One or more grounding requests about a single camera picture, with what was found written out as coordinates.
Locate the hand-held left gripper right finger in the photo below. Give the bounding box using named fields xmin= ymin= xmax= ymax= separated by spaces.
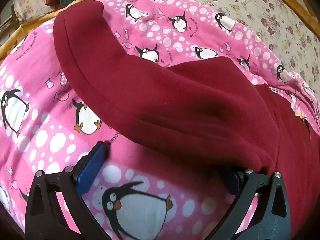
xmin=217 ymin=166 xmax=293 ymax=240

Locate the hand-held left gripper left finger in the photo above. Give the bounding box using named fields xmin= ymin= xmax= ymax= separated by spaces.
xmin=25 ymin=141 xmax=113 ymax=240

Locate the maroon fleece garment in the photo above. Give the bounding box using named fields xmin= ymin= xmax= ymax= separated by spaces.
xmin=53 ymin=0 xmax=320 ymax=240

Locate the pink penguin print blanket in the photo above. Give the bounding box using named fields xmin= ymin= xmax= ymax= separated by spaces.
xmin=0 ymin=0 xmax=320 ymax=240

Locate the yellow red printed cloth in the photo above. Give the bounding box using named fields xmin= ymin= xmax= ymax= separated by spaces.
xmin=292 ymin=109 xmax=310 ymax=124

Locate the floral bedsheet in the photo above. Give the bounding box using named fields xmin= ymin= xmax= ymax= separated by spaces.
xmin=97 ymin=0 xmax=320 ymax=95

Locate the orange brown blanket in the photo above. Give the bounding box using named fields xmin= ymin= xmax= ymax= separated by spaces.
xmin=252 ymin=0 xmax=320 ymax=43

